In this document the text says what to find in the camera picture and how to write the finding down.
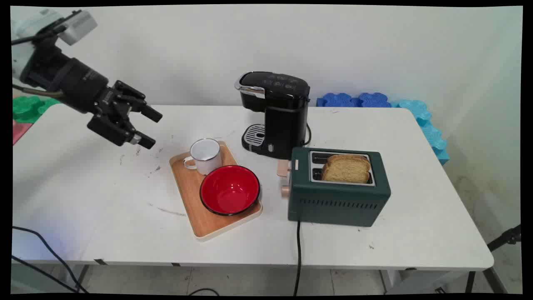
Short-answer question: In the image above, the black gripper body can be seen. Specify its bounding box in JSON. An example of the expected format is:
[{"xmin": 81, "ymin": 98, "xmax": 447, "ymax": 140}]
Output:
[{"xmin": 20, "ymin": 43, "xmax": 147, "ymax": 147}]

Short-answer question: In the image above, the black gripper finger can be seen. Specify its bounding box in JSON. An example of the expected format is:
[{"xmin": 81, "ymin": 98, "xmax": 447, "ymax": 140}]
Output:
[
  {"xmin": 139, "ymin": 104, "xmax": 163, "ymax": 123},
  {"xmin": 132, "ymin": 130, "xmax": 157, "ymax": 150}
]

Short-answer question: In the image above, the green foam mat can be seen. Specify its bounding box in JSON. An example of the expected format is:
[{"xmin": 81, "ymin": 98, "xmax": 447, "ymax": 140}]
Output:
[{"xmin": 12, "ymin": 95, "xmax": 62, "ymax": 124}]

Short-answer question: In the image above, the white enamel mug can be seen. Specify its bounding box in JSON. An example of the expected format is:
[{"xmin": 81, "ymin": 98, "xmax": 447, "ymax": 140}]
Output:
[{"xmin": 183, "ymin": 138, "xmax": 222, "ymax": 175}]

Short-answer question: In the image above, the pink foam mat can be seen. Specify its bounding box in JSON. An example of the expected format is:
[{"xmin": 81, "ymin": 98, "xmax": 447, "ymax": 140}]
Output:
[{"xmin": 12, "ymin": 120, "xmax": 33, "ymax": 146}]

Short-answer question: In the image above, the wooden serving tray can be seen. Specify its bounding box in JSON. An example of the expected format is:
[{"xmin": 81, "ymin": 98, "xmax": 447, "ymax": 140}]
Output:
[{"xmin": 169, "ymin": 140, "xmax": 263, "ymax": 242}]

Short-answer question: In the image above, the red enamel bowl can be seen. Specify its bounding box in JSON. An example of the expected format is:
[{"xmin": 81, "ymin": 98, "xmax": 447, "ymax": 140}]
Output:
[{"xmin": 199, "ymin": 165, "xmax": 261, "ymax": 216}]

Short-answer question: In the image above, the black coffee machine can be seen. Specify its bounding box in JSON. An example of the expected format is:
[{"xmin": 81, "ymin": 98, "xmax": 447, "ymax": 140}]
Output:
[{"xmin": 234, "ymin": 71, "xmax": 311, "ymax": 160}]

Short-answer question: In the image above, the dark green toaster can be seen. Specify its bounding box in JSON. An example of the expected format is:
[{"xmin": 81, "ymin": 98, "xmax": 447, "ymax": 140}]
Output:
[{"xmin": 277, "ymin": 147, "xmax": 392, "ymax": 228}]

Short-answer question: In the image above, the brown bread slice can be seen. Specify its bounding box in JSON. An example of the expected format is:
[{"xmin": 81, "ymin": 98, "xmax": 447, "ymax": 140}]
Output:
[
  {"xmin": 327, "ymin": 154, "xmax": 371, "ymax": 172},
  {"xmin": 321, "ymin": 159, "xmax": 371, "ymax": 184}
]

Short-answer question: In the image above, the dark blue foam mat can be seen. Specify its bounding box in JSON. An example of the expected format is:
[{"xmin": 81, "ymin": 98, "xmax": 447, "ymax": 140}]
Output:
[{"xmin": 316, "ymin": 92, "xmax": 392, "ymax": 108}]

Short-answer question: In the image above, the light blue foam mat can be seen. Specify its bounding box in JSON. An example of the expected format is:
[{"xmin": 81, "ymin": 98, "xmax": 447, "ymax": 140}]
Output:
[{"xmin": 390, "ymin": 99, "xmax": 451, "ymax": 166}]

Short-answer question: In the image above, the black tripod leg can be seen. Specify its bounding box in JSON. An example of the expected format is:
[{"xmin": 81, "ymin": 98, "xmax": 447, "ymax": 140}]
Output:
[{"xmin": 465, "ymin": 224, "xmax": 522, "ymax": 294}]

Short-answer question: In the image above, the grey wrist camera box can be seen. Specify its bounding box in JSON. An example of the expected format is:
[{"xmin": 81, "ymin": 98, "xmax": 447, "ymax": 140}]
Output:
[{"xmin": 53, "ymin": 10, "xmax": 98, "ymax": 46}]

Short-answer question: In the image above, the black toaster power cable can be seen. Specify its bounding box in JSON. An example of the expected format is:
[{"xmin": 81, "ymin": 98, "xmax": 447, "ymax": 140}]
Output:
[{"xmin": 293, "ymin": 221, "xmax": 303, "ymax": 296}]

